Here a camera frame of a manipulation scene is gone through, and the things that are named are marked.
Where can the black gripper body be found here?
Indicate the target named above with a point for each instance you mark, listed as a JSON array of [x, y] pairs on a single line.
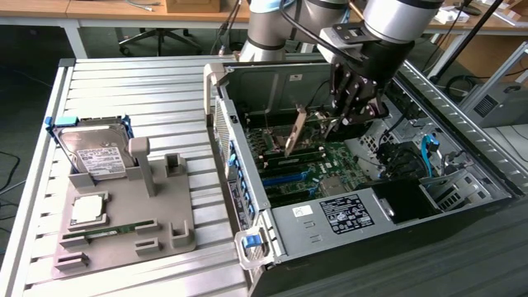
[[383, 62]]

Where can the graphics card with metal bracket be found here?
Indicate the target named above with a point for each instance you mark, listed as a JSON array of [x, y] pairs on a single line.
[[296, 133]]

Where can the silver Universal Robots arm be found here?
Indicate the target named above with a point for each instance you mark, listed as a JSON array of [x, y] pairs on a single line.
[[268, 31]]

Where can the black tripod pole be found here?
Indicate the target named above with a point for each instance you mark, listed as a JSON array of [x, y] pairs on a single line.
[[466, 40]]

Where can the white device box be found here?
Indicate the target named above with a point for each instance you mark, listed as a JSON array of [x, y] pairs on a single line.
[[454, 17]]

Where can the open grey PC case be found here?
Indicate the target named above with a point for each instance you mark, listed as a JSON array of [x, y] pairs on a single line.
[[454, 117]]

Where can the black round stand base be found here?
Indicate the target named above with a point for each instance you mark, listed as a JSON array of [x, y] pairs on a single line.
[[470, 9]]

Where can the tall perforated disk bay cage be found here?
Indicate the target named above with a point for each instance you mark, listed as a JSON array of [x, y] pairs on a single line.
[[359, 145]]

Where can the cluttered wooden desk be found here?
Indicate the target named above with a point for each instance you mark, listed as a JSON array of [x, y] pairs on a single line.
[[495, 28]]

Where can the green motherboard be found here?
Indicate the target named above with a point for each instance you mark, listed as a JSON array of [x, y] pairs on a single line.
[[342, 154]]

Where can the grey computer tower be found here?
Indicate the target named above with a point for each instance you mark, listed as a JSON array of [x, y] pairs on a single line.
[[507, 105]]

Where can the thin metal locking lever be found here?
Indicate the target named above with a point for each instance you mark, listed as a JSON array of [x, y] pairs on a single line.
[[267, 120]]

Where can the CPU socket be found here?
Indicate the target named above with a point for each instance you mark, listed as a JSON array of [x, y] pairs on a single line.
[[278, 139]]

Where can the black installed RAM stick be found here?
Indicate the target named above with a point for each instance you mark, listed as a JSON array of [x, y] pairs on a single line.
[[302, 159]]

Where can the grey chipset heatsink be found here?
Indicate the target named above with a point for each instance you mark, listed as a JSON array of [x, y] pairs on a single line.
[[334, 185]]

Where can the blue expansion slot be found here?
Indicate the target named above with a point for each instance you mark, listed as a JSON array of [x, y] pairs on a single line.
[[284, 179]]

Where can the low silver disk bay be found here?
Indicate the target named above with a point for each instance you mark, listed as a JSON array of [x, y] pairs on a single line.
[[458, 191]]

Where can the black expansion slot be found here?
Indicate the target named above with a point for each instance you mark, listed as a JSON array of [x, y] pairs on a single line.
[[288, 196]]

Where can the brown cardboard box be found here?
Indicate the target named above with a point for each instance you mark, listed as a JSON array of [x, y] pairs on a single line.
[[194, 6]]

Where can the blue slot clip row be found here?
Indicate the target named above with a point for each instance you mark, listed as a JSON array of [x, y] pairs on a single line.
[[247, 198]]

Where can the black office chair base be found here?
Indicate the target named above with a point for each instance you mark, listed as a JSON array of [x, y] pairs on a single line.
[[159, 37]]

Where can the grey power supply unit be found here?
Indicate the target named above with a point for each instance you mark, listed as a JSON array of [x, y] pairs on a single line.
[[296, 232]]

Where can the blue case latch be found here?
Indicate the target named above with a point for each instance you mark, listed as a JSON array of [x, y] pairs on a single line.
[[250, 242]]

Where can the hard disk in blue carrier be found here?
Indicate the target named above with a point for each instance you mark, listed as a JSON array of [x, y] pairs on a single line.
[[95, 148]]

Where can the grey printed parts rack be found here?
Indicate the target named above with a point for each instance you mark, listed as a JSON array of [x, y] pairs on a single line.
[[123, 210]]

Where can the wooden desk with grey legs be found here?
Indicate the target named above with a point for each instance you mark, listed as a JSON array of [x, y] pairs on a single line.
[[42, 9]]

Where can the green RAM stick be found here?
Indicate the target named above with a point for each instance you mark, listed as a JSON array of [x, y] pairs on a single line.
[[111, 231]]

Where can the silver CPU chip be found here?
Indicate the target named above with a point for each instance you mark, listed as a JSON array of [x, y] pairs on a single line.
[[87, 210]]

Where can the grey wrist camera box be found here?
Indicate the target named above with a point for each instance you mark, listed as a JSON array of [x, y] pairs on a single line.
[[334, 40]]

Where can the aluminium profile frame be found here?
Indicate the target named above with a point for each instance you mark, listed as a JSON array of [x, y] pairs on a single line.
[[506, 65]]

